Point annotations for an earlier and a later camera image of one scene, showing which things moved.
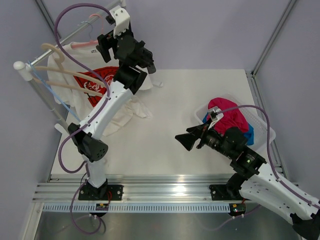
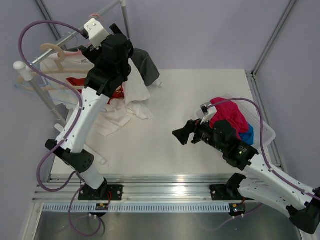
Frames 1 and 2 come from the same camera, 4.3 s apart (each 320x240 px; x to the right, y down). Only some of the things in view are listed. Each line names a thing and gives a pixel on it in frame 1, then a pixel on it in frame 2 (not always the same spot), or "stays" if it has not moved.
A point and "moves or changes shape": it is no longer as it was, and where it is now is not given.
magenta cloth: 232,118 stays
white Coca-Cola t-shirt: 71,86 moves or changes shape
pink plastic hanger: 77,44 to 76,53
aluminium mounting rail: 137,189 stays
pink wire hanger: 102,20 stays
